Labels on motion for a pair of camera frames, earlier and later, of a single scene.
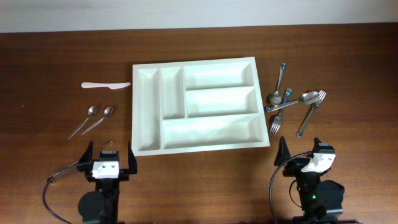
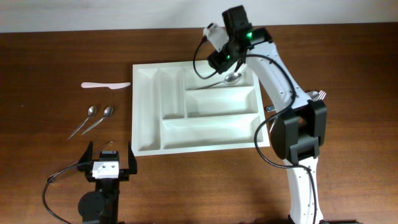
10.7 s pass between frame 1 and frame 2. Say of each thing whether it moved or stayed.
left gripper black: stayed
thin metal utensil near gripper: stayed
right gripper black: moved
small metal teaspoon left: stayed
